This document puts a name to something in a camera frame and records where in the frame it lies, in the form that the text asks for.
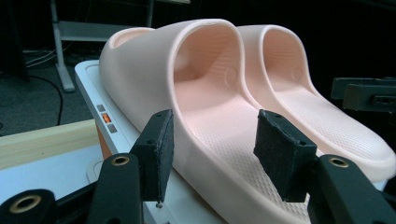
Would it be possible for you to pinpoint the white table mat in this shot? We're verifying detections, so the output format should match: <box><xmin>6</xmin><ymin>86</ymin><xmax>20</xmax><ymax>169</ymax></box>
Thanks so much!
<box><xmin>0</xmin><ymin>144</ymin><xmax>106</xmax><ymax>204</ymax></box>

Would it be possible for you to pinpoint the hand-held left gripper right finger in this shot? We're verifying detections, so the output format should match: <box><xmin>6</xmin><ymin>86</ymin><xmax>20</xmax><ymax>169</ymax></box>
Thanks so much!
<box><xmin>253</xmin><ymin>108</ymin><xmax>319</xmax><ymax>203</ymax></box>

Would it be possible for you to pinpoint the black cable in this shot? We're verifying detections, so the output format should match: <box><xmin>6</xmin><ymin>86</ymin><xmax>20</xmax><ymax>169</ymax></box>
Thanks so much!
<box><xmin>27</xmin><ymin>74</ymin><xmax>65</xmax><ymax>127</ymax></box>

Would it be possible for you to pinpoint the wooden plank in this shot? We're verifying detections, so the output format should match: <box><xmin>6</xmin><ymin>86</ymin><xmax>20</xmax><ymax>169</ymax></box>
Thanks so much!
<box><xmin>0</xmin><ymin>119</ymin><xmax>101</xmax><ymax>172</ymax></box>

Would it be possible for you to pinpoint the white metal stand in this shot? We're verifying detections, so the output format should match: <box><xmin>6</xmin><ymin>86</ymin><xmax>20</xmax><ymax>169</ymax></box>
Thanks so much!
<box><xmin>49</xmin><ymin>0</ymin><xmax>191</xmax><ymax>93</ymax></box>

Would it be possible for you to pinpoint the pink rubber slipper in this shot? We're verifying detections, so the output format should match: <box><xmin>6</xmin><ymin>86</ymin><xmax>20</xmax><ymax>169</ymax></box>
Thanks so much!
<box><xmin>236</xmin><ymin>23</ymin><xmax>396</xmax><ymax>184</ymax></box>
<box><xmin>98</xmin><ymin>18</ymin><xmax>312</xmax><ymax>224</ymax></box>

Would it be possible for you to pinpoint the white cable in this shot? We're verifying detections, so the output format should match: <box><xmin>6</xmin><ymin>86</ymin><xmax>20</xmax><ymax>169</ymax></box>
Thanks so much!
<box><xmin>23</xmin><ymin>46</ymin><xmax>61</xmax><ymax>68</ymax></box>

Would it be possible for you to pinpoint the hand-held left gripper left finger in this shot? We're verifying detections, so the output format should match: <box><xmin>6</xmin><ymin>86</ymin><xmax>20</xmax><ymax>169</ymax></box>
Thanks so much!
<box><xmin>130</xmin><ymin>108</ymin><xmax>176</xmax><ymax>209</ymax></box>

